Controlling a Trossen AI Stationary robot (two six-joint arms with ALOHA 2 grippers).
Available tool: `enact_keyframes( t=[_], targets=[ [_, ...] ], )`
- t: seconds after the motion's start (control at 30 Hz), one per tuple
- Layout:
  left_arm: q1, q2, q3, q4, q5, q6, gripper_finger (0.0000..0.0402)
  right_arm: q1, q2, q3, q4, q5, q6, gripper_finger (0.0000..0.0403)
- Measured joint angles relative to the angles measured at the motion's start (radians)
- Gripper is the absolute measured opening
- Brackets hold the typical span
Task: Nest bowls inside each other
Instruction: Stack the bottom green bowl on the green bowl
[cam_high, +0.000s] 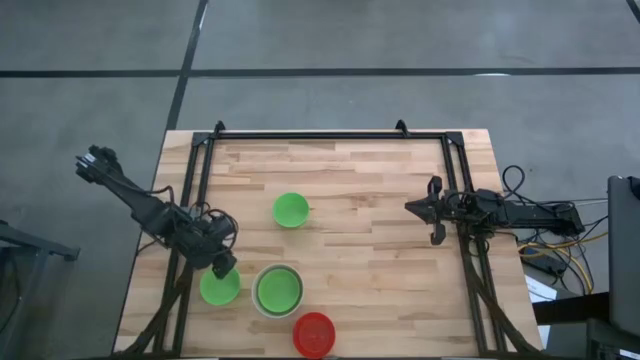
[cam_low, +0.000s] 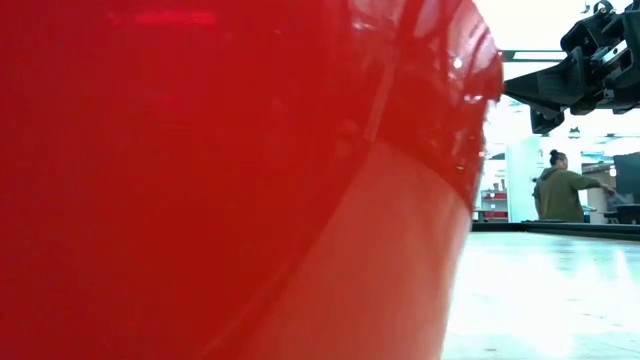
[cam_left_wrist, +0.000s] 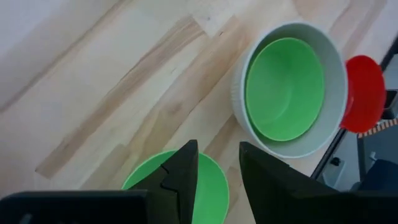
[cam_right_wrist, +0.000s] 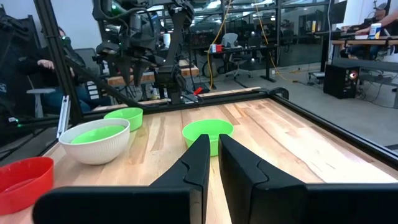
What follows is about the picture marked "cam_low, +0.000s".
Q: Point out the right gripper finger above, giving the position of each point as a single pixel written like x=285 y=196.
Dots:
x=555 y=85

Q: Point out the red plastic bowl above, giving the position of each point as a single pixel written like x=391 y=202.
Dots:
x=225 y=175

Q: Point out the red shelf unit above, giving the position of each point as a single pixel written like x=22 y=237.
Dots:
x=495 y=202

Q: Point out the white pillar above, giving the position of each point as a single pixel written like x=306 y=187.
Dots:
x=520 y=175

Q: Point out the person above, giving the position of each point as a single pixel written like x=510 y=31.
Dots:
x=557 y=195

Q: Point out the dark monitor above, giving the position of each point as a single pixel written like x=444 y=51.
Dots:
x=629 y=175

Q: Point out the black aluminium table frame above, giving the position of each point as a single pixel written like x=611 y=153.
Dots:
x=575 y=230

